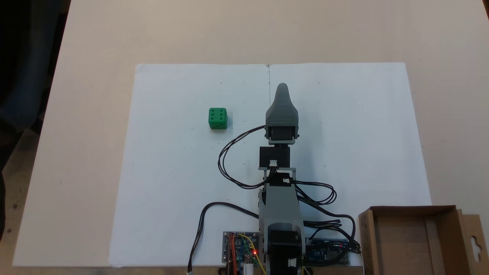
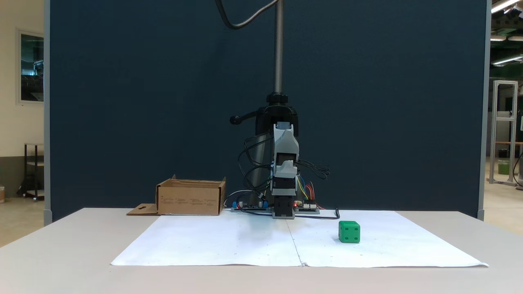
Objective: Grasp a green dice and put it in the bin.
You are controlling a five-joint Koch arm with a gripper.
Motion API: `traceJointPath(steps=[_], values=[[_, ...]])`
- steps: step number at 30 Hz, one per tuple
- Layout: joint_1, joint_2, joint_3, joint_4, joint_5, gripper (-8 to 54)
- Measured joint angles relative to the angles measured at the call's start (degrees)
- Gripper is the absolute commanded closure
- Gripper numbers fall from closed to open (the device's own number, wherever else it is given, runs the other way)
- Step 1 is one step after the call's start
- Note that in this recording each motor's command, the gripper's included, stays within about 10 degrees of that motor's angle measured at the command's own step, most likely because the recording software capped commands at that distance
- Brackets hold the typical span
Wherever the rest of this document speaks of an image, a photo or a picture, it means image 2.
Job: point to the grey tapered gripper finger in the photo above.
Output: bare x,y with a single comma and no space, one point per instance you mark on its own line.
284,171

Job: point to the green die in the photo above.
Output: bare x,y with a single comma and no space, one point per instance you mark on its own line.
349,232

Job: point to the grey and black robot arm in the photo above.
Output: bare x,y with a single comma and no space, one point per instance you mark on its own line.
286,139

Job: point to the green bin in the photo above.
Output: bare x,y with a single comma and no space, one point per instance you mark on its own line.
503,167

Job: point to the blue circuit board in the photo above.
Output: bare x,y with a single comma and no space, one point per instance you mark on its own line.
249,207

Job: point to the brown cardboard box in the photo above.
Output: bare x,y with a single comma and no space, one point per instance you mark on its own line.
190,200

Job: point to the white paper sheet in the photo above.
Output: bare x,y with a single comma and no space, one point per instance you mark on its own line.
392,249
212,241

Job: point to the black clamp stand metal pole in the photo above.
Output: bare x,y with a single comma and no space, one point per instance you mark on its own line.
278,49

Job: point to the dark blue partition panel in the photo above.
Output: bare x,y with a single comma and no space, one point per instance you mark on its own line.
122,102

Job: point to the fluorescent ceiling light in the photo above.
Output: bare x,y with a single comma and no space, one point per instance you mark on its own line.
497,38
504,5
506,61

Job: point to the black shelf cart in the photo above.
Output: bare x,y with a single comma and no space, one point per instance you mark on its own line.
25,171

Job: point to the aluminium profile frame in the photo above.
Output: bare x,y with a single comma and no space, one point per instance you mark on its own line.
495,130

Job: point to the framed wall window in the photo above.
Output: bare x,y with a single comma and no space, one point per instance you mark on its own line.
32,67

